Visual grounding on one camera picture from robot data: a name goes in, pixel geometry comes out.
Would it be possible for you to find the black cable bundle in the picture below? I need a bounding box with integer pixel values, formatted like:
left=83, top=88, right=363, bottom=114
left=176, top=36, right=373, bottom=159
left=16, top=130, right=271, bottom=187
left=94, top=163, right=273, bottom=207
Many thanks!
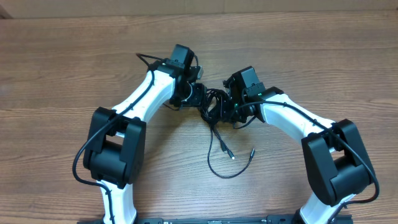
left=198, top=88, right=256, bottom=180

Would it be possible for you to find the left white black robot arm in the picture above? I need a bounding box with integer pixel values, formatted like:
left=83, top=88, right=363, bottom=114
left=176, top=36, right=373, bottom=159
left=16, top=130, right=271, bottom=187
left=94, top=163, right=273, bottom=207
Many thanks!
left=72, top=44, right=203, bottom=223

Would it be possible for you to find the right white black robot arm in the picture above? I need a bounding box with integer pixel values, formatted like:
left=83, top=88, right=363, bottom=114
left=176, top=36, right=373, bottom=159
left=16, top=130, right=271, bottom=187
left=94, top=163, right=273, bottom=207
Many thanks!
left=222, top=67, right=380, bottom=224

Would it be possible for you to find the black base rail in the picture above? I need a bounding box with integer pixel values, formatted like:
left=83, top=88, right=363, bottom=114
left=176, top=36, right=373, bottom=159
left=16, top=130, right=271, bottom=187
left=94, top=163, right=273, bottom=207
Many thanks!
left=77, top=213, right=354, bottom=224

